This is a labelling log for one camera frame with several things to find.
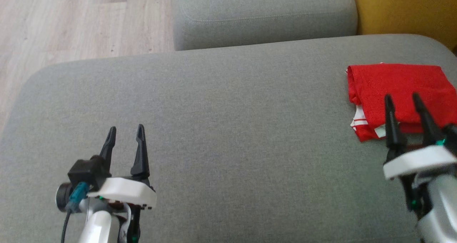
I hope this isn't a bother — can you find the small grey sofa cushion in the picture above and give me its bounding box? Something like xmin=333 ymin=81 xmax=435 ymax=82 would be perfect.
xmin=172 ymin=0 xmax=358 ymax=51

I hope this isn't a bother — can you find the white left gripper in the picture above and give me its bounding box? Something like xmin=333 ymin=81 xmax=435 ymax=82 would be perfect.
xmin=87 ymin=124 xmax=157 ymax=243

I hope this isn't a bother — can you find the thin black camera cable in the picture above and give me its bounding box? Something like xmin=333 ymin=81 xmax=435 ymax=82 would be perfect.
xmin=61 ymin=210 xmax=74 ymax=243

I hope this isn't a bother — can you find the mustard yellow cushion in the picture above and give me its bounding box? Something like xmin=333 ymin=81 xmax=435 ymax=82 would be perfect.
xmin=349 ymin=0 xmax=457 ymax=53

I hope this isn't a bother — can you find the large grey fabric sofa seat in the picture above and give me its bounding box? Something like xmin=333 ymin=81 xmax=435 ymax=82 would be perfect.
xmin=0 ymin=34 xmax=457 ymax=243

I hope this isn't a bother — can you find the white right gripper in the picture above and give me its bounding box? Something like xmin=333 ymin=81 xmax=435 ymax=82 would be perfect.
xmin=383 ymin=92 xmax=457 ymax=212

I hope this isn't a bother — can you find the red and white sports jersey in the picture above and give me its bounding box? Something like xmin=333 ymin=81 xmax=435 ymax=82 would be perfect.
xmin=346 ymin=62 xmax=457 ymax=142

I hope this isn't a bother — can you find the blue camera cable connector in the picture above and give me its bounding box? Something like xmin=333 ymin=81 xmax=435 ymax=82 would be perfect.
xmin=70 ymin=182 xmax=90 ymax=213

